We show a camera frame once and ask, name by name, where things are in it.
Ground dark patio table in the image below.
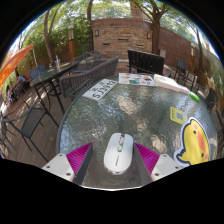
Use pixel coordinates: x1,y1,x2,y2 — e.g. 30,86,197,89
29,60,80,114

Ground colourful printed sheet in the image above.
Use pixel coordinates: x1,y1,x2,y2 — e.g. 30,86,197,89
118,72,157,88

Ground clear drink cup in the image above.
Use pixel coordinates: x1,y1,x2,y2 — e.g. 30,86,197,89
54,55,62,70

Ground yellow duck-shaped mouse pad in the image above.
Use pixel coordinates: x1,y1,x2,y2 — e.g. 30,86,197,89
173,117,211,167

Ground black metal mesh chair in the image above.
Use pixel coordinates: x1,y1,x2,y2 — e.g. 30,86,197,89
196,85,220,113
1,99,51,163
0,119,16,158

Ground wooden lamp post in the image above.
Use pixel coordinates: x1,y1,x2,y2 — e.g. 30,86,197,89
67,24,76,61
189,43,196,73

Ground small yellow card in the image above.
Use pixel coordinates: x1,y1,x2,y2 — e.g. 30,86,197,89
169,106,186,126

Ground dark metal patio chair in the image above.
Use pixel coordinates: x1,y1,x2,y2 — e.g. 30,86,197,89
174,59,198,89

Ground white computer mouse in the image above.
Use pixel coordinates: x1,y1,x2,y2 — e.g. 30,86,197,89
103,132,134,176

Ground large white box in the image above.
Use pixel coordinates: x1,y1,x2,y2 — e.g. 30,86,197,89
153,73,182,92

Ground blue slatted chair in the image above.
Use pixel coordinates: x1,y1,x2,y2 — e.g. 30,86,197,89
29,63,47,80

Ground tree with brown trunk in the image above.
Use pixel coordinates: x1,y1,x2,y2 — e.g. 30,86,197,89
131,0,169,56
43,8,63,64
194,26,204,71
86,0,95,51

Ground black slatted chair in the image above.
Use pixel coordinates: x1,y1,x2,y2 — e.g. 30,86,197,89
127,49,166,76

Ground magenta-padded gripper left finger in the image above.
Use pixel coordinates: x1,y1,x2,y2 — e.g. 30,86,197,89
41,142,94,186

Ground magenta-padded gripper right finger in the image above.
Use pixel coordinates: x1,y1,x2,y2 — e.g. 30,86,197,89
133,142,184,186

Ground orange patio umbrella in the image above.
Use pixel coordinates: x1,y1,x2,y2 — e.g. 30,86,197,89
0,44,35,88

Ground person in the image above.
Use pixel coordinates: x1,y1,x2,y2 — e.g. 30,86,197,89
14,74,28,89

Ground small white flat box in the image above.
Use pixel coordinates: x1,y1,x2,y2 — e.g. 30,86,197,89
178,85,191,95

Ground white plate with black characters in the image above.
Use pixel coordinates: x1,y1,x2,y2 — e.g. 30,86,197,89
81,78,119,102

